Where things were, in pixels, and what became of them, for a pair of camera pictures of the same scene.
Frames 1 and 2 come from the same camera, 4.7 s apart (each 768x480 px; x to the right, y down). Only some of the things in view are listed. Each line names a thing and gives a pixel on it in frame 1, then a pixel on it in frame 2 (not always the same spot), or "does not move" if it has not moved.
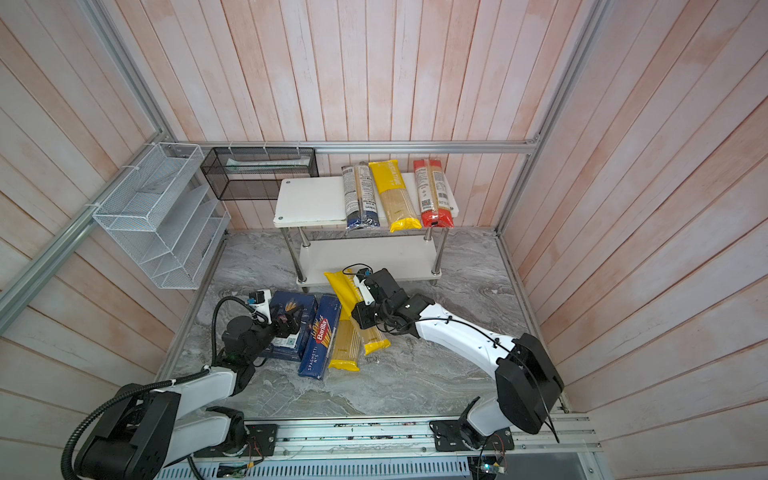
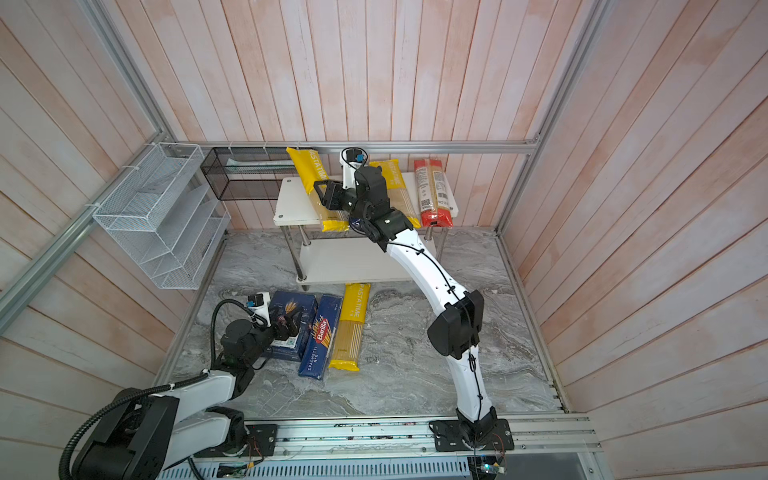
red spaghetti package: [435, 206] does not move
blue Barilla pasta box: [293, 346] does not move
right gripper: [362, 310] → [335, 197]
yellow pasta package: [348, 297] → [310, 168]
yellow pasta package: [399, 207] does not move
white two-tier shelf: [311, 211] does not move
